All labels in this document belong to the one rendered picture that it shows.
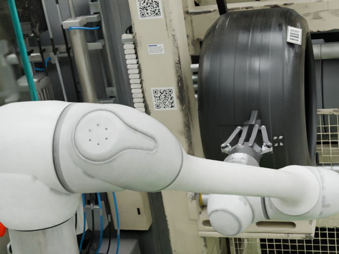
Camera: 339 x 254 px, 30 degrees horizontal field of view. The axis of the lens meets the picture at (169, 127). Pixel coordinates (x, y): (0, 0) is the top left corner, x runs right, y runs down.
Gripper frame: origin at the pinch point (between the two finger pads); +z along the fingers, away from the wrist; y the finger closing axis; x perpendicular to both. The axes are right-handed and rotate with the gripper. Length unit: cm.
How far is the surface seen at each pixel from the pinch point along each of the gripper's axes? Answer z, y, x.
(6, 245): -29, 66, 19
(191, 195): 7.1, 23.7, 29.8
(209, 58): 14.6, 13.2, -12.3
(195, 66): 62, 32, 13
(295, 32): 22.4, -10.0, -14.9
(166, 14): 25.8, 26.9, -21.7
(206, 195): 11.0, 20.6, 33.0
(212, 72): 10.7, 12.0, -9.6
